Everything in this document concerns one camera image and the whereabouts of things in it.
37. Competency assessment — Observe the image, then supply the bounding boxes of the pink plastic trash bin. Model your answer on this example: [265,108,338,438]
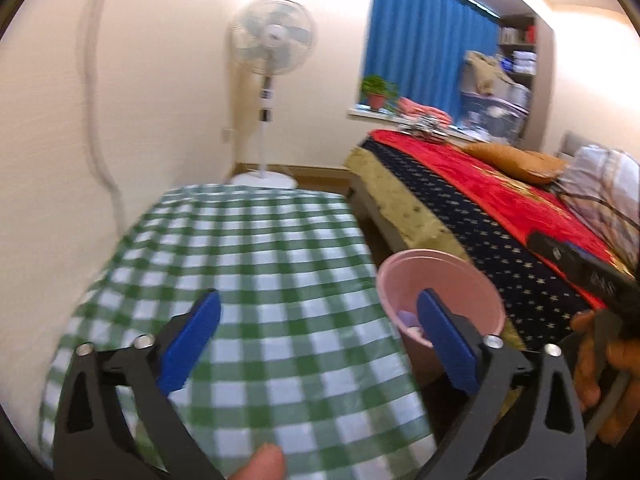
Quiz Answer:
[375,249,506,388]

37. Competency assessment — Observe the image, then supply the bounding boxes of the person's right hand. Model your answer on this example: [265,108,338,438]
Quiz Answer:
[570,310,639,445]

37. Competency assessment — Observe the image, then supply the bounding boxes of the person's left hand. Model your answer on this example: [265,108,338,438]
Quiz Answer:
[230,443,286,480]

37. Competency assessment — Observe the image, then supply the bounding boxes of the plaid grey pillow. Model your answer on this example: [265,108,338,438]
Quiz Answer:
[554,144,639,273]

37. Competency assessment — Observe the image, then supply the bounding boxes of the red star-pattern bed blanket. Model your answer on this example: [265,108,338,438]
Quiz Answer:
[345,130,624,349]

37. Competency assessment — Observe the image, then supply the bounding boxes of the orange pillow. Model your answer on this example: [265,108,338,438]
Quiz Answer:
[461,143,567,185]

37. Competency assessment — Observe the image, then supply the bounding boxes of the clear plastic storage box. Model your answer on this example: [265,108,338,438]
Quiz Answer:
[457,92,528,144]

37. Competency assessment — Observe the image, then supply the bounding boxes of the green white checkered tablecloth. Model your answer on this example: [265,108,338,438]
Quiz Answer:
[39,184,435,479]

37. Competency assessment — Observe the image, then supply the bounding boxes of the zebra striped clothing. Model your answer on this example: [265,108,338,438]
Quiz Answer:
[398,114,448,143]

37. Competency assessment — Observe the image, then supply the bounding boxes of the beige jacket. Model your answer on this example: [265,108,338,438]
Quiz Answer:
[460,50,515,99]

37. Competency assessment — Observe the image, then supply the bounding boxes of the wooden bookshelf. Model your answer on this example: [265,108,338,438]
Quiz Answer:
[498,13,555,151]

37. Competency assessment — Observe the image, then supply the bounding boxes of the pink folded clothing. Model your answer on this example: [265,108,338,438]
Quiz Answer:
[397,96,452,127]

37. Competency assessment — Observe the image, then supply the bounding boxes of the potted green plant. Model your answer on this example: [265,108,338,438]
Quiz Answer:
[360,75,398,112]

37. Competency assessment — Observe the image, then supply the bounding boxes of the blue window curtain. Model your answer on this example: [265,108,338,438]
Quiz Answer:
[362,0,499,118]

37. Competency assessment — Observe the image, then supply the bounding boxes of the white standing fan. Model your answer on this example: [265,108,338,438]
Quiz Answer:
[230,0,314,190]

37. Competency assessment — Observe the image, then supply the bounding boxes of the white wall socket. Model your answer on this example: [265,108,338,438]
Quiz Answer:
[222,128,234,143]

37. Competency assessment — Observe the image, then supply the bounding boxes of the grey wall cable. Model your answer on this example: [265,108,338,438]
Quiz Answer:
[77,0,127,233]

